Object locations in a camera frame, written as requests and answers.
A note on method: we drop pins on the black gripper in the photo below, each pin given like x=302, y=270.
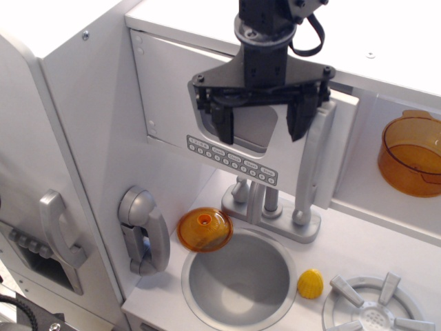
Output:
x=258, y=77

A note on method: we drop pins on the white microwave door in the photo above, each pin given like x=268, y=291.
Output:
x=262, y=150

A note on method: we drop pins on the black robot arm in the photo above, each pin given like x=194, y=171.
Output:
x=272, y=25

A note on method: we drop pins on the grey toy faucet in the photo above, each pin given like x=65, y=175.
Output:
x=261, y=205

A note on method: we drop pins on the orange transparent pot lid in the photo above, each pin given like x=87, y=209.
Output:
x=204, y=229

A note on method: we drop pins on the orange transparent pot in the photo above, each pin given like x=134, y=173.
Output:
x=409, y=156

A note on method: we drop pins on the grey toy telephone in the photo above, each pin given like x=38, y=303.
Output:
x=145, y=232

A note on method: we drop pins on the grey round sink basin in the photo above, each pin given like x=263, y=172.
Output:
x=249, y=284

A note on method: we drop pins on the white toy kitchen cabinet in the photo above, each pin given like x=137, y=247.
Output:
x=72, y=120

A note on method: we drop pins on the yellow toy corn piece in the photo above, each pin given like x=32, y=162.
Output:
x=310, y=284

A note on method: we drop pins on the grey stove burner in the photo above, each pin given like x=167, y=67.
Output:
x=370, y=303

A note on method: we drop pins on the grey ice dispenser panel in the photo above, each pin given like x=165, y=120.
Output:
x=39, y=257

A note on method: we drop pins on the grey fridge door handle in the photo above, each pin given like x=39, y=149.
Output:
x=52, y=208

